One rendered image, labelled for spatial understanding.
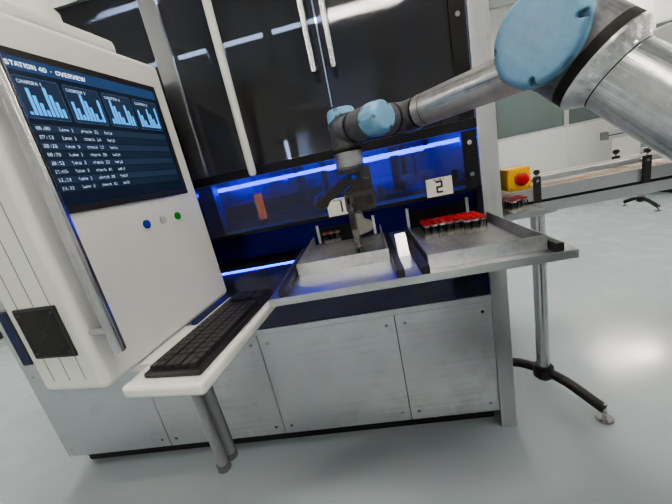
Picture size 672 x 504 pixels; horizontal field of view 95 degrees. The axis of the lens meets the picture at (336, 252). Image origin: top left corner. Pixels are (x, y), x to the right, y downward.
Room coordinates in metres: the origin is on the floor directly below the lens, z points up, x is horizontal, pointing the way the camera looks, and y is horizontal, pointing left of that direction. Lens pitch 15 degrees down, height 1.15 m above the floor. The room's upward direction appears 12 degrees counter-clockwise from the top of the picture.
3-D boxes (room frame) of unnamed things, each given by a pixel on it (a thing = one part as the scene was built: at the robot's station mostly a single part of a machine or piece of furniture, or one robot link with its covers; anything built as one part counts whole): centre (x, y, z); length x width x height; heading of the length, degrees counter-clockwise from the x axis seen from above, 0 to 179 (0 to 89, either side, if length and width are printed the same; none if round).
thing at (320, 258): (0.99, -0.03, 0.90); 0.34 x 0.26 x 0.04; 173
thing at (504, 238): (0.83, -0.36, 0.90); 0.34 x 0.26 x 0.04; 172
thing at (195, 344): (0.77, 0.34, 0.82); 0.40 x 0.14 x 0.02; 166
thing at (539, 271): (1.15, -0.79, 0.46); 0.09 x 0.09 x 0.77; 83
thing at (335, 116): (0.88, -0.09, 1.24); 0.09 x 0.08 x 0.11; 33
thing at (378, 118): (0.80, -0.16, 1.24); 0.11 x 0.11 x 0.08; 33
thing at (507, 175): (1.03, -0.63, 1.00); 0.08 x 0.07 x 0.07; 173
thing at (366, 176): (0.87, -0.09, 1.08); 0.09 x 0.08 x 0.12; 83
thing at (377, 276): (0.90, -0.19, 0.87); 0.70 x 0.48 x 0.02; 83
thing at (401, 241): (0.78, -0.18, 0.91); 0.14 x 0.03 x 0.06; 173
